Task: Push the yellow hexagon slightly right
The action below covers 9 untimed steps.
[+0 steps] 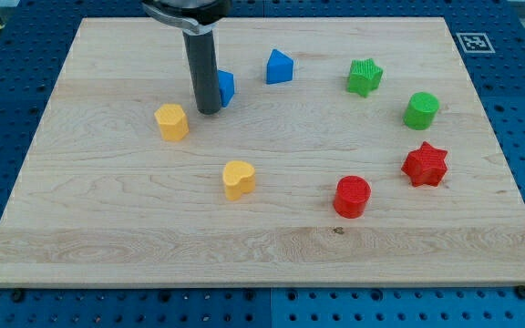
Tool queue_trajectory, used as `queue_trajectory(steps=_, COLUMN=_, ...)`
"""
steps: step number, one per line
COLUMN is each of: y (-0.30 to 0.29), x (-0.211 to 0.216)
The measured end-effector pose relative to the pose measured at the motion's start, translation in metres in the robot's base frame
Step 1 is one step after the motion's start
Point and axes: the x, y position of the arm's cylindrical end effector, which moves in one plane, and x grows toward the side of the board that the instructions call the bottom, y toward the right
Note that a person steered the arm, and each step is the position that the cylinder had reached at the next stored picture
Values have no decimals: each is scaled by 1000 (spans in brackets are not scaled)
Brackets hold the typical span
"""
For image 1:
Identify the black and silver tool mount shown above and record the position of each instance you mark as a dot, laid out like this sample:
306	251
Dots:
193	17

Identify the green star block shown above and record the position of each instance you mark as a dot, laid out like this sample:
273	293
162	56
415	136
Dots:
364	76

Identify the white fiducial marker tag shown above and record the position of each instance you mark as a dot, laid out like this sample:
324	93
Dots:
475	43

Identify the blue triangle block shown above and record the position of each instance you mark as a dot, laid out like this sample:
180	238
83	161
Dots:
279	68

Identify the green cylinder block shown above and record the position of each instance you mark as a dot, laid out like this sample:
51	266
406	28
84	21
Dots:
421	110

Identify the blue cube block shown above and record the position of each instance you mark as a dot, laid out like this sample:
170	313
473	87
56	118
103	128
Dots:
226	87

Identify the yellow heart block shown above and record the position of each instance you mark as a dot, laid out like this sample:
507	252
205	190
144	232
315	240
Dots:
238	178

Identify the light wooden board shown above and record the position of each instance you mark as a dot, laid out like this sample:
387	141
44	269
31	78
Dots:
103	201

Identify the yellow hexagon block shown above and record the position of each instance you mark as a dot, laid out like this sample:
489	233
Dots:
172	122

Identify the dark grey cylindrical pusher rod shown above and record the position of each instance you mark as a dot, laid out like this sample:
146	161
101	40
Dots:
200	51

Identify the red star block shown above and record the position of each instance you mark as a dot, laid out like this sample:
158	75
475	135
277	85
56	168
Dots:
425	165

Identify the red cylinder block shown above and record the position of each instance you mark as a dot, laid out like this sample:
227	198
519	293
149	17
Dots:
351	196

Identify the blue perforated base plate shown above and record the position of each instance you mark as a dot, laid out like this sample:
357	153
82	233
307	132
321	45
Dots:
33	47

